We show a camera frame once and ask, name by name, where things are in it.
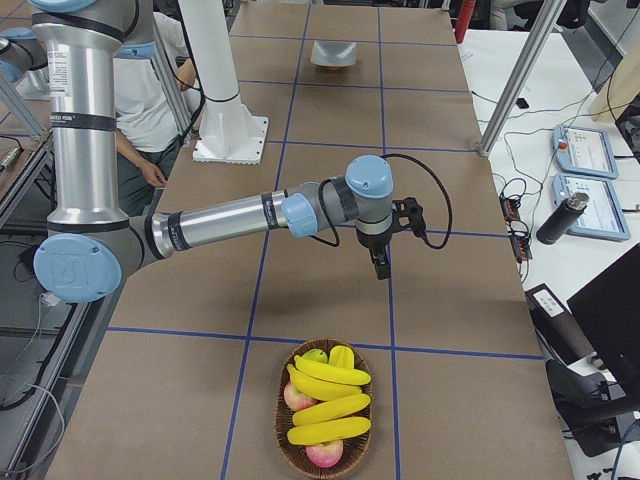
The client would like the person in white shirt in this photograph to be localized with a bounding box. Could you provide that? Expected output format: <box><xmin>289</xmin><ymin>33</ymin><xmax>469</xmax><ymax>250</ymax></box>
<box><xmin>113</xmin><ymin>58</ymin><xmax>181</xmax><ymax>216</ymax></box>

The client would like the green pear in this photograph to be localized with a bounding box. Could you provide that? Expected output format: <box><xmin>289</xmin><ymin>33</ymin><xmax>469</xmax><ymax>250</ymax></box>
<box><xmin>302</xmin><ymin>348</ymin><xmax>329</xmax><ymax>364</ymax></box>

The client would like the grey square plate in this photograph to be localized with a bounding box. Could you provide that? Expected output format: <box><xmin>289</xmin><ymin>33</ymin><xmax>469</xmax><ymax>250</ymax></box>
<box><xmin>310</xmin><ymin>40</ymin><xmax>357</xmax><ymax>70</ymax></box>

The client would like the aluminium frame post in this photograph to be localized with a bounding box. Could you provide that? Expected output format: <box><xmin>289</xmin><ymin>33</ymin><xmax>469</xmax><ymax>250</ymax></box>
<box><xmin>478</xmin><ymin>0</ymin><xmax>566</xmax><ymax>157</ymax></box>

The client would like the white pedestal column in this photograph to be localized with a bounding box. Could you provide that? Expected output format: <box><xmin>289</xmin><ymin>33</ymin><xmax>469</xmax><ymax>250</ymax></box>
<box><xmin>179</xmin><ymin>0</ymin><xmax>269</xmax><ymax>165</ymax></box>

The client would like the yellow banana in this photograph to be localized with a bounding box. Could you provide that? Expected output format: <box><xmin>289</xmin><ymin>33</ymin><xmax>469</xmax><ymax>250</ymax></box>
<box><xmin>294</xmin><ymin>355</ymin><xmax>371</xmax><ymax>386</ymax></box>
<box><xmin>286</xmin><ymin>416</ymin><xmax>372</xmax><ymax>446</ymax></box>
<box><xmin>292</xmin><ymin>393</ymin><xmax>371</xmax><ymax>426</ymax></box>
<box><xmin>286</xmin><ymin>364</ymin><xmax>334</xmax><ymax>401</ymax></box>

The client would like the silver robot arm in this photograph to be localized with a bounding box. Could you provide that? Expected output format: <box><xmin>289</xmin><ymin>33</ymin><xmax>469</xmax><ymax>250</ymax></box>
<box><xmin>32</xmin><ymin>1</ymin><xmax>399</xmax><ymax>303</ymax></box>
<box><xmin>1</xmin><ymin>27</ymin><xmax>48</xmax><ymax>83</ymax></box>

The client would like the wicker fruit basket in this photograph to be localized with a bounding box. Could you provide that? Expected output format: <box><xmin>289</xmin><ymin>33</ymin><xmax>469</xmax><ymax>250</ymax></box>
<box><xmin>274</xmin><ymin>339</ymin><xmax>373</xmax><ymax>479</ymax></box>

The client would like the red cylinder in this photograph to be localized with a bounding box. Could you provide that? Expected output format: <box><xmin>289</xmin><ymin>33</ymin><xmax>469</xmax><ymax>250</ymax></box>
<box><xmin>454</xmin><ymin>0</ymin><xmax>476</xmax><ymax>44</ymax></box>

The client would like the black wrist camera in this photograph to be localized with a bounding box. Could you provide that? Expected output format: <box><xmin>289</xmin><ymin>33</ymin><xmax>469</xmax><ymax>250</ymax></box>
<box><xmin>391</xmin><ymin>197</ymin><xmax>426</xmax><ymax>238</ymax></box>

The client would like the black monitor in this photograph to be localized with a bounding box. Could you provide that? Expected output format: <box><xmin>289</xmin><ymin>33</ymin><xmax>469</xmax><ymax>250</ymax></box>
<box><xmin>568</xmin><ymin>245</ymin><xmax>639</xmax><ymax>389</ymax></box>

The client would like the red apple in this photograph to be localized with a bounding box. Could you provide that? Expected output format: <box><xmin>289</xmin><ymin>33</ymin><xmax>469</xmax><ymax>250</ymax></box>
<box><xmin>283</xmin><ymin>381</ymin><xmax>317</xmax><ymax>412</ymax></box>
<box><xmin>305</xmin><ymin>440</ymin><xmax>344</xmax><ymax>469</ymax></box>

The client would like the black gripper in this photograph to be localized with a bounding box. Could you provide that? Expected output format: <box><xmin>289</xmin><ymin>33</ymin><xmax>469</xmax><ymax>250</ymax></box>
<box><xmin>356</xmin><ymin>230</ymin><xmax>391</xmax><ymax>280</ymax></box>

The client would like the black water bottle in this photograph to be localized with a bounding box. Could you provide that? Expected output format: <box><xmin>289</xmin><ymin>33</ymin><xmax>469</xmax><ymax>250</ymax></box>
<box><xmin>536</xmin><ymin>192</ymin><xmax>590</xmax><ymax>245</ymax></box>

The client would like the teach pendant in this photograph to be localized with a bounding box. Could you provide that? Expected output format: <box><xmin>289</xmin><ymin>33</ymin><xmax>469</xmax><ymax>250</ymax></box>
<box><xmin>552</xmin><ymin>173</ymin><xmax>631</xmax><ymax>241</ymax></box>
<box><xmin>552</xmin><ymin>124</ymin><xmax>619</xmax><ymax>180</ymax></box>

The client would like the lower teach pendant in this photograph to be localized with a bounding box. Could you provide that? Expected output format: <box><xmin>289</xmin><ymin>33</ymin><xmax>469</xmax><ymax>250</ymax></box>
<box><xmin>552</xmin><ymin>173</ymin><xmax>631</xmax><ymax>241</ymax></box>

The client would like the upper teach pendant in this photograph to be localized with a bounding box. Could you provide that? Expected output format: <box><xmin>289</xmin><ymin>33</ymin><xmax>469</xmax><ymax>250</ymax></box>
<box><xmin>552</xmin><ymin>124</ymin><xmax>619</xmax><ymax>180</ymax></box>

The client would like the red apple left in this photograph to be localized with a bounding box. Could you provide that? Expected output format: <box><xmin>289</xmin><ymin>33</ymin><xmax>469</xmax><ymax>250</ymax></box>
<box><xmin>283</xmin><ymin>381</ymin><xmax>317</xmax><ymax>412</ymax></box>

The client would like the red apple front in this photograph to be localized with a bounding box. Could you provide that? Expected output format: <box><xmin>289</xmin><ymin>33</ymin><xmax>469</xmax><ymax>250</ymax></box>
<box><xmin>305</xmin><ymin>440</ymin><xmax>344</xmax><ymax>469</ymax></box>

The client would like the yellow starfruit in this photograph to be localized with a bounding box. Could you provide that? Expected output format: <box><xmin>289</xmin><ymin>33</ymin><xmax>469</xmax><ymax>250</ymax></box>
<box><xmin>328</xmin><ymin>345</ymin><xmax>355</xmax><ymax>369</ymax></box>

